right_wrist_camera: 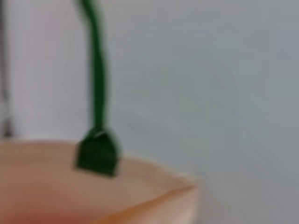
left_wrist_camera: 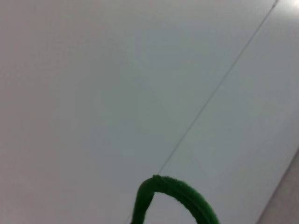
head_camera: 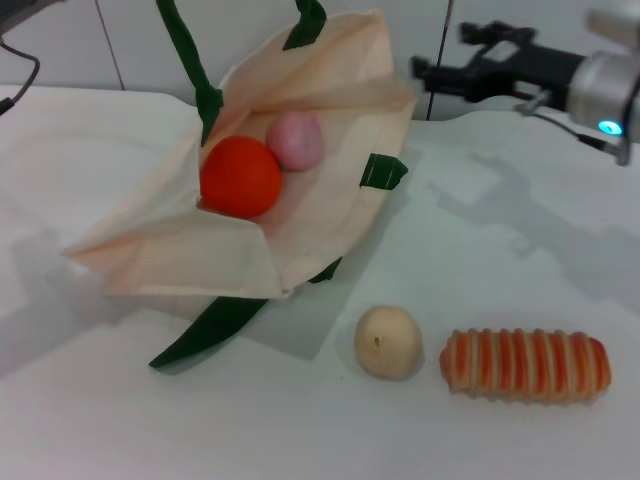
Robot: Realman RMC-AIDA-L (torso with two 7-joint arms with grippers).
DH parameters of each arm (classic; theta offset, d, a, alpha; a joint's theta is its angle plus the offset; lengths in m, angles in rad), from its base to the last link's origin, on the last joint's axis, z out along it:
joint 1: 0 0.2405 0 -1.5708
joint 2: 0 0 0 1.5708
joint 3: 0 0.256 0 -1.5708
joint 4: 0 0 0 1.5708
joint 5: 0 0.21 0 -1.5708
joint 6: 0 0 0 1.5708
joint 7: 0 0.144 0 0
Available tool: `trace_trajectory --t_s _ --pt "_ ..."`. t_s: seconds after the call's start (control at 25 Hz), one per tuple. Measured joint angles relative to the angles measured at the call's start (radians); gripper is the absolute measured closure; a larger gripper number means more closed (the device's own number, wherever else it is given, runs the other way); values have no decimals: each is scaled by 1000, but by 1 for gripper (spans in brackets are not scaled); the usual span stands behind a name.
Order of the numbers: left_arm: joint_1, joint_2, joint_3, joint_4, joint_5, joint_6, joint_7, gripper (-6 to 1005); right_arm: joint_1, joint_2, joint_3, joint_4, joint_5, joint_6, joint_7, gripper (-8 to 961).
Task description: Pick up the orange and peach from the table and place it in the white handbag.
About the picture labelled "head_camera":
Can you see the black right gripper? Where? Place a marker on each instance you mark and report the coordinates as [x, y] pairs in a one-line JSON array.
[[530, 70]]

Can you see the pink toy peach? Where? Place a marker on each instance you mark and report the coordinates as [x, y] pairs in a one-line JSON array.
[[297, 140]]

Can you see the orange toy fruit with stem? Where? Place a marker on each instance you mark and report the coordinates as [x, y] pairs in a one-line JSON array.
[[240, 177]]

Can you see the beige round toy fruit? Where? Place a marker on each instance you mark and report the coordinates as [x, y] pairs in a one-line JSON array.
[[387, 345]]

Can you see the orange striped toy bread roll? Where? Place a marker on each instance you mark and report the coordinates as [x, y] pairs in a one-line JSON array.
[[525, 367]]

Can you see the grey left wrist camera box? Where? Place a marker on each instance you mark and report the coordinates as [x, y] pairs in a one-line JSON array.
[[20, 7]]

